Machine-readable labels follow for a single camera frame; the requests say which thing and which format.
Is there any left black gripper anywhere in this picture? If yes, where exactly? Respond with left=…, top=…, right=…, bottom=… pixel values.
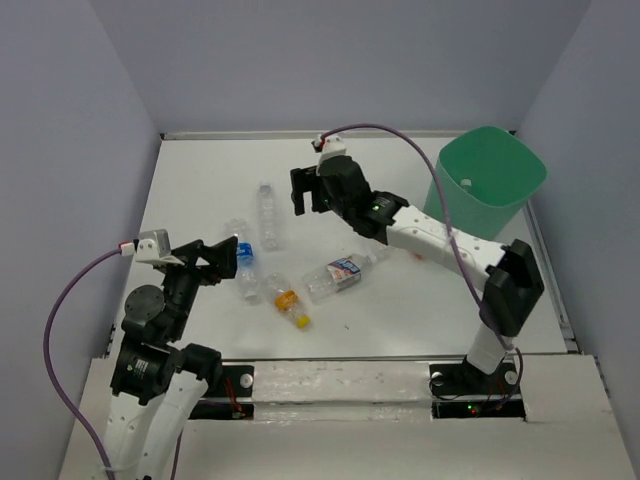
left=161, top=233, right=239, bottom=337

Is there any clear ribbed bottle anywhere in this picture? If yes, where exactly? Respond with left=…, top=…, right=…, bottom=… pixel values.
left=257, top=182, right=284, bottom=252

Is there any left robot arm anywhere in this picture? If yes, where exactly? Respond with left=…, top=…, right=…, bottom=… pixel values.
left=103, top=229, right=238, bottom=479

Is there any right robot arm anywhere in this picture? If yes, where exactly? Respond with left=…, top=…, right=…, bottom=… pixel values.
left=290, top=155, right=544, bottom=392

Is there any green plastic bin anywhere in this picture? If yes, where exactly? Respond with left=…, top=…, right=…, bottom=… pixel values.
left=423, top=126, right=547, bottom=240

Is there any blue label clear bottle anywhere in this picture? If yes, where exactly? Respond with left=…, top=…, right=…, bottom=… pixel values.
left=225, top=218, right=259, bottom=305

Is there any yellow cap orange label bottle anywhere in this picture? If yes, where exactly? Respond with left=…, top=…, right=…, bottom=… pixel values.
left=262, top=273, right=311, bottom=330

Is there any white blue label bottle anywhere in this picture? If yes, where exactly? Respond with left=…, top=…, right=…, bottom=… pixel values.
left=303, top=253, right=379, bottom=303

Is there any clear crushed bottle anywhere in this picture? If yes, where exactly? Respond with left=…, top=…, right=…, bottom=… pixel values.
left=369, top=243, right=394, bottom=263

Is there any white foam strip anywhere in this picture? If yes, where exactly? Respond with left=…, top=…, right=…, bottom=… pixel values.
left=251, top=360, right=433, bottom=425

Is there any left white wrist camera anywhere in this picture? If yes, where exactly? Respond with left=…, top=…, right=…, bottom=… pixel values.
left=134, top=229, right=183, bottom=267

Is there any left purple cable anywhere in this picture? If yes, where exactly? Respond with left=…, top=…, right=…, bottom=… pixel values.
left=43, top=242, right=135, bottom=473

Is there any purple cable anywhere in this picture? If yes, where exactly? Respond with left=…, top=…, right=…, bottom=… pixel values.
left=43, top=242, right=135, bottom=473
left=321, top=121, right=523, bottom=401

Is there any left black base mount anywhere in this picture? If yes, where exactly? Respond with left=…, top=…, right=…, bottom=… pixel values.
left=189, top=364, right=255, bottom=421

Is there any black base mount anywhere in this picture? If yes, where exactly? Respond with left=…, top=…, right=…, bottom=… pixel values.
left=189, top=364, right=255, bottom=421
left=428, top=362, right=526, bottom=420

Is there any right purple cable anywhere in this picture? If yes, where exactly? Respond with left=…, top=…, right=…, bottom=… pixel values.
left=321, top=121, right=523, bottom=401

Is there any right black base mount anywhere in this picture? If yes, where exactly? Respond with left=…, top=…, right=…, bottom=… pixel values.
left=428, top=362, right=526, bottom=420

